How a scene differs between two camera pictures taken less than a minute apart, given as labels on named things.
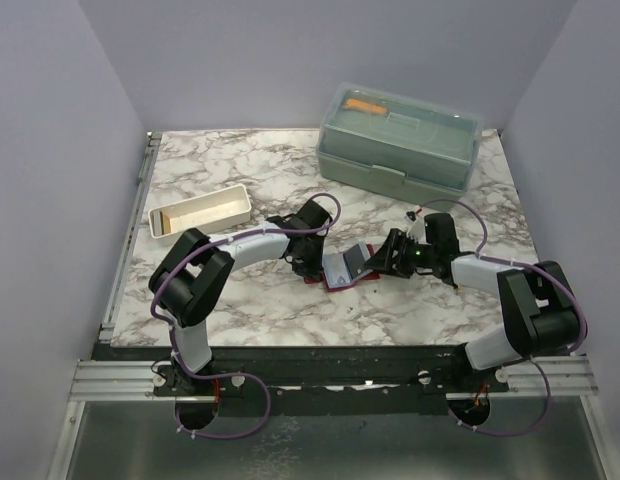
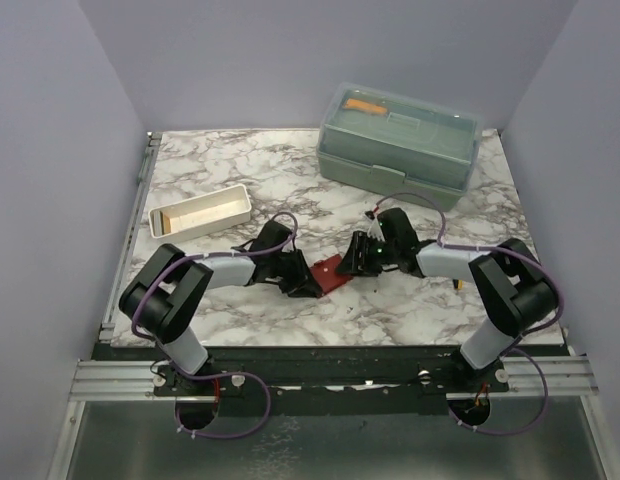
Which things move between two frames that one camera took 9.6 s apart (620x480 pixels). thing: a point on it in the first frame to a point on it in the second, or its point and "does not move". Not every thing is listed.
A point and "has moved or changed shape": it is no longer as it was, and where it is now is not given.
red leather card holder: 322,278 has moved or changed shape
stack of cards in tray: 165,221 does not move
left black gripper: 314,269 to 302,281
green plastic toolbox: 411,147 does not move
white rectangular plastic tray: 210,212 does not move
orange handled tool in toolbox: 364,106 does not move
